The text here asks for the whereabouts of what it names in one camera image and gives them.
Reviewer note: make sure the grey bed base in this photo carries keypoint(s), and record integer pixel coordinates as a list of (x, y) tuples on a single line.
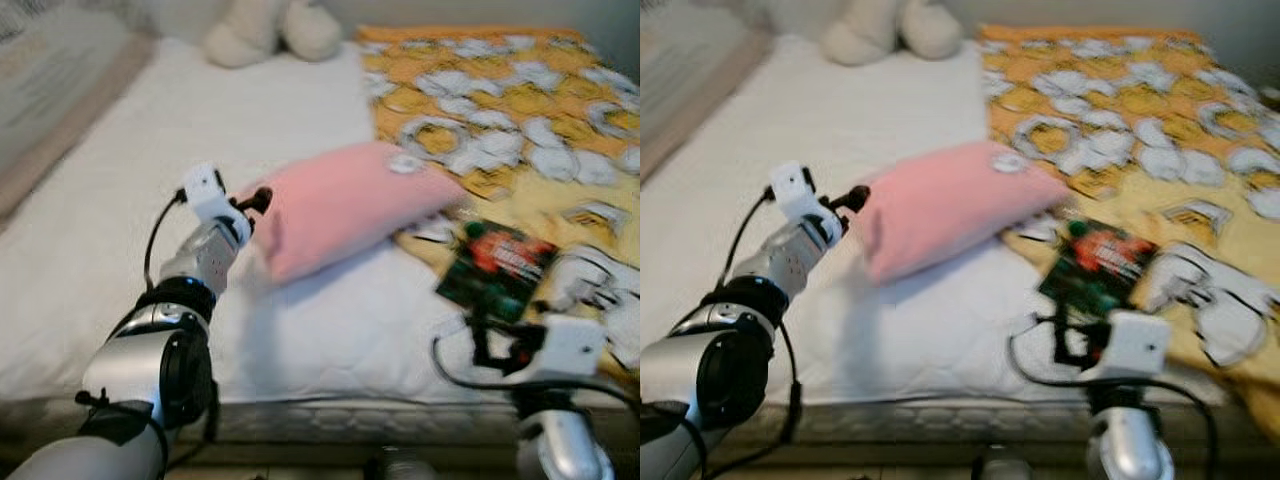
[(300, 455), (900, 455)]

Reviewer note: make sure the beige plush toy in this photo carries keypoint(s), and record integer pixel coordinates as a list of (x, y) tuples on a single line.
[(260, 35), (880, 32)]

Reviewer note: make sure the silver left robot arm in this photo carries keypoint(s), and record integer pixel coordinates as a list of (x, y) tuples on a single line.
[(140, 370), (740, 370)]

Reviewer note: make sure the yellow cartoon print blanket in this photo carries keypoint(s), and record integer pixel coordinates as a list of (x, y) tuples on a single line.
[(1120, 100), (500, 100)]

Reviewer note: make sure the white quilted mattress pad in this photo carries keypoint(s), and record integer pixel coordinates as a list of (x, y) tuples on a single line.
[(900, 330), (300, 330)]

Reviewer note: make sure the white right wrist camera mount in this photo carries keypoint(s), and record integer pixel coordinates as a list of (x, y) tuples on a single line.
[(575, 350), (1140, 345)]

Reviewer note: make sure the dark red-green paperback book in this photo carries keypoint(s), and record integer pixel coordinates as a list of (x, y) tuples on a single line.
[(1095, 270), (500, 270)]

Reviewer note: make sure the grey robot right foot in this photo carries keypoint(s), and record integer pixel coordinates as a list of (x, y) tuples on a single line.
[(1002, 465), (400, 466)]

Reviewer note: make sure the grey printed headboard cushion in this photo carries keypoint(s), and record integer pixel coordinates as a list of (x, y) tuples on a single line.
[(60, 90), (690, 80)]

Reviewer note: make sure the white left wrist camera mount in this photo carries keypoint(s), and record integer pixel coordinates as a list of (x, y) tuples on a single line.
[(205, 187), (795, 190)]

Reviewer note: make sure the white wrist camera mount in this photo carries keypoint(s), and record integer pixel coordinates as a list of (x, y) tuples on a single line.
[(1140, 345), (575, 350), (205, 187), (795, 190)]

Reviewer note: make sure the pink plush pillow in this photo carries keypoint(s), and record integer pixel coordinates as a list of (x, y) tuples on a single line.
[(950, 205), (340, 205)]

